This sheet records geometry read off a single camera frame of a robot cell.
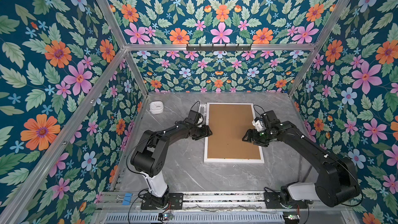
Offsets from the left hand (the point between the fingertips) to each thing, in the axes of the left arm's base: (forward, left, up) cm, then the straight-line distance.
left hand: (211, 130), depth 91 cm
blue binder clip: (-31, +44, -8) cm, 55 cm away
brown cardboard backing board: (+9, -13, -8) cm, 18 cm away
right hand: (-9, -19, +3) cm, 21 cm away
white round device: (+24, +37, -4) cm, 45 cm away
